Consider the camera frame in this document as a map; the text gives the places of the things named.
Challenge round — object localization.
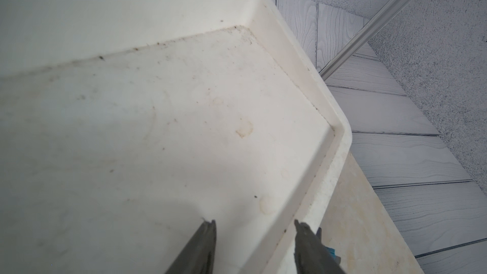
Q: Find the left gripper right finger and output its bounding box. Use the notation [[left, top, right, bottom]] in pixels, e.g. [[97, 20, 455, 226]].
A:
[[294, 219, 346, 274]]

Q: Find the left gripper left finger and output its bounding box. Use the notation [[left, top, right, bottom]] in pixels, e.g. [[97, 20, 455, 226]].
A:
[[166, 220, 217, 274]]

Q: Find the white three-drawer cabinet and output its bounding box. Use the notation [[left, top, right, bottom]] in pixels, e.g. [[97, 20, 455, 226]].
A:
[[1, 0, 351, 273]]

